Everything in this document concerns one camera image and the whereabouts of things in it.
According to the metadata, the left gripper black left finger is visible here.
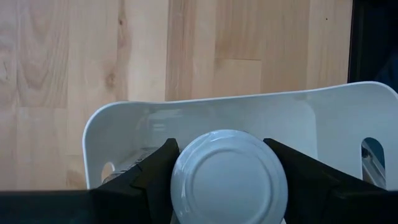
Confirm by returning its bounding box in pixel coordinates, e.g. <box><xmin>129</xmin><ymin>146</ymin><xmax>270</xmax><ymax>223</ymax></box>
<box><xmin>0</xmin><ymin>138</ymin><xmax>182</xmax><ymax>224</ymax></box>

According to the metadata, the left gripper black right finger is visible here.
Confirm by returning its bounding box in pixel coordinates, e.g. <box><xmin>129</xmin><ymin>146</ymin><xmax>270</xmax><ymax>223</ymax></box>
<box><xmin>263</xmin><ymin>138</ymin><xmax>398</xmax><ymax>224</ymax></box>

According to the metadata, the bagel sesame seasoning glass jar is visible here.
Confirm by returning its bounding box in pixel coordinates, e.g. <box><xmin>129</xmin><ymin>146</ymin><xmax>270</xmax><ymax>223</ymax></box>
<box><xmin>170</xmin><ymin>129</ymin><xmax>289</xmax><ymax>224</ymax></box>

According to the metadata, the white plastic bin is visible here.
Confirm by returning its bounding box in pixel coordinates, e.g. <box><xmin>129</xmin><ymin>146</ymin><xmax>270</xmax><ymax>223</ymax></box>
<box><xmin>81</xmin><ymin>81</ymin><xmax>398</xmax><ymax>224</ymax></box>

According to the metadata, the black aluminium table frame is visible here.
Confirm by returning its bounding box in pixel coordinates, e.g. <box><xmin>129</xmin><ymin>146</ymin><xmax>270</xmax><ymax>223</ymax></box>
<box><xmin>347</xmin><ymin>0</ymin><xmax>398</xmax><ymax>94</ymax></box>

